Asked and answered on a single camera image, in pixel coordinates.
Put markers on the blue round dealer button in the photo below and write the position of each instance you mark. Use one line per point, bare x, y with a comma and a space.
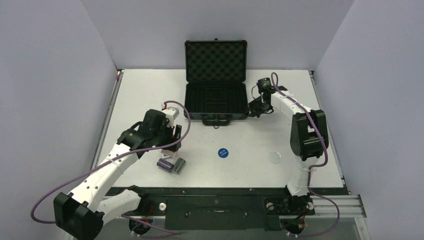
223, 153

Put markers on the purple poker chip stack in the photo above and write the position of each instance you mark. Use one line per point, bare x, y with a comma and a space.
165, 165

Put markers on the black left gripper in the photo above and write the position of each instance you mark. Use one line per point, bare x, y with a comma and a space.
170, 130

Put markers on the black robot base mount plate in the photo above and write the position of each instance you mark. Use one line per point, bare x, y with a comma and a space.
192, 208

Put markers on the green blue poker chip stack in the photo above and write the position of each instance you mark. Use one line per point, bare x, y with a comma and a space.
178, 166

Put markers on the clear round plastic disc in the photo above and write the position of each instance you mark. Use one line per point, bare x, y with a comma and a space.
274, 157

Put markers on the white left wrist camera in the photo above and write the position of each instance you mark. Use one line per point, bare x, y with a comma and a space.
171, 112

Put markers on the black foam-lined carry case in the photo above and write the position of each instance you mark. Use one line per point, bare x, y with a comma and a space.
215, 73

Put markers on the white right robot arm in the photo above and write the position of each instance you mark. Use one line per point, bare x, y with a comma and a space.
309, 139

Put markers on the red playing card deck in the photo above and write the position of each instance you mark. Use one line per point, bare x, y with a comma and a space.
169, 153

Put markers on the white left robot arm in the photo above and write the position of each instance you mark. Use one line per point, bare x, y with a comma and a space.
83, 211

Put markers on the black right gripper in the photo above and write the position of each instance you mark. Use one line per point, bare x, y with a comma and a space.
259, 105

